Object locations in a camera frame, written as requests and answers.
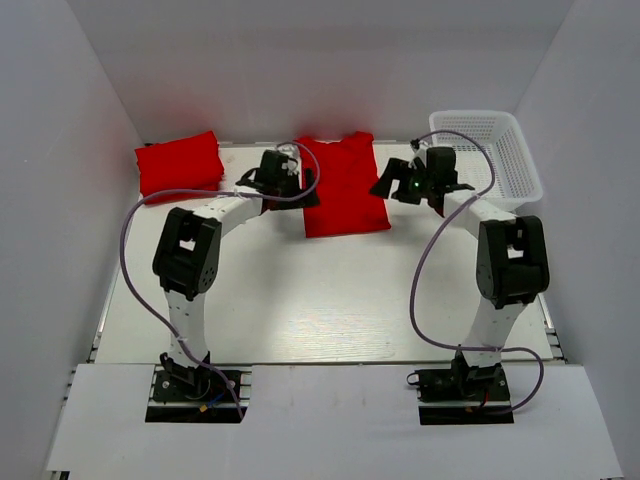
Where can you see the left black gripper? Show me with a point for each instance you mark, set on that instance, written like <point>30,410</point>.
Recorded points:
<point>300,202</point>

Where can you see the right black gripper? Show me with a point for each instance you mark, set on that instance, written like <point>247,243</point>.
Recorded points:
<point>395,171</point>

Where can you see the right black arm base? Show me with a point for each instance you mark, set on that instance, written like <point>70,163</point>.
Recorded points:
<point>443,401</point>

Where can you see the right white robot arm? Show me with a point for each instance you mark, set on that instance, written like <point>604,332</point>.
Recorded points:
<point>511,260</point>

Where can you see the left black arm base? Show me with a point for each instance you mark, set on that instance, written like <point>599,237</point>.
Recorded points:
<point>172,402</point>

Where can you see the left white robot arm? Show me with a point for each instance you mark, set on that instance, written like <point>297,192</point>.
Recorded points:
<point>187,256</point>

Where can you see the folded red t shirt stack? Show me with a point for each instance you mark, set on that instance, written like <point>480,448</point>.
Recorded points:
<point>189,163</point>

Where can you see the white plastic basket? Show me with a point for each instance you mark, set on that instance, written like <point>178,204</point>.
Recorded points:
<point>491,152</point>

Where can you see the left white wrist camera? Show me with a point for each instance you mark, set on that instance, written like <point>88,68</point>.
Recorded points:
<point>292,155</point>

